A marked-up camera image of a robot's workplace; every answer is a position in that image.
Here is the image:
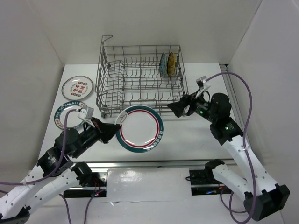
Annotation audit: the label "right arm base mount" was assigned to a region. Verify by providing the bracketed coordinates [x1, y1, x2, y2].
[185, 170, 231, 196]

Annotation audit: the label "yellow patterned small plate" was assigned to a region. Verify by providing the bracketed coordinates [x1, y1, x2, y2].
[167, 52, 176, 77]

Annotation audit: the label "white plate red characters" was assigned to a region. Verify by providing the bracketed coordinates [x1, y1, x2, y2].
[61, 76, 94, 100]

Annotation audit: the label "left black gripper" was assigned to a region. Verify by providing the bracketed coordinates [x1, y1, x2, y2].
[72, 116, 121, 158]

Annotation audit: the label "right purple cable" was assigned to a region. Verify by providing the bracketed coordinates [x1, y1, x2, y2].
[202, 71, 257, 222]

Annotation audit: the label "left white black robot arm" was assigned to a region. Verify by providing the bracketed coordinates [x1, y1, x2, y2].
[0, 118, 121, 224]

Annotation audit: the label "purple cable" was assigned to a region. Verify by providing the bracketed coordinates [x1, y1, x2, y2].
[202, 71, 257, 222]
[0, 108, 82, 187]

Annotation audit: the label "aluminium right side rail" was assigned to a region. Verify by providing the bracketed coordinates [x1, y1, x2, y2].
[222, 74, 245, 130]

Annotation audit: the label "blue patterned small plate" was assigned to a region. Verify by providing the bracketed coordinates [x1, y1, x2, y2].
[159, 53, 167, 76]

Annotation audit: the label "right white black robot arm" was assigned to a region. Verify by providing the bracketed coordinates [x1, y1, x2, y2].
[167, 93, 290, 221]

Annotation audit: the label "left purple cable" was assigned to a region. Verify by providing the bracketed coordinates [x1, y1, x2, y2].
[0, 108, 82, 187]

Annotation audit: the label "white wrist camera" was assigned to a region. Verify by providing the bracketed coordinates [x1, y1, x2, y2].
[196, 76, 211, 98]
[78, 106, 94, 127]

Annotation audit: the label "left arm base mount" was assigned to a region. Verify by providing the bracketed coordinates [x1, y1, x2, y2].
[63, 169, 108, 198]

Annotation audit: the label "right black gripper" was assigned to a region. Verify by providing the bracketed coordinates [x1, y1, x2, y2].
[167, 89, 217, 123]

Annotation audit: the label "aluminium rail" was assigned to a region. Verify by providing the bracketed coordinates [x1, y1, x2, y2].
[222, 74, 245, 130]
[37, 158, 236, 169]

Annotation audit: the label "green rim lettered plate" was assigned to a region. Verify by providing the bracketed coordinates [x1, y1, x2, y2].
[54, 100, 87, 129]

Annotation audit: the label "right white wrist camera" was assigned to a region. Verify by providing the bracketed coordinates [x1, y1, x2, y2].
[196, 76, 211, 98]

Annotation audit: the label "green red rimmed white plate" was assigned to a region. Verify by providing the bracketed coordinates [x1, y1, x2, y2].
[115, 105, 164, 153]

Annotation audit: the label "grey wire dish rack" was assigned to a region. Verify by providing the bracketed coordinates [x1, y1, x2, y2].
[95, 35, 188, 119]

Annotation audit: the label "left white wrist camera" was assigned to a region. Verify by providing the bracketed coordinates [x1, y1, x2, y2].
[78, 106, 94, 127]

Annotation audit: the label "aluminium front rail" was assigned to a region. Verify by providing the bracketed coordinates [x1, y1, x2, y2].
[37, 158, 236, 169]

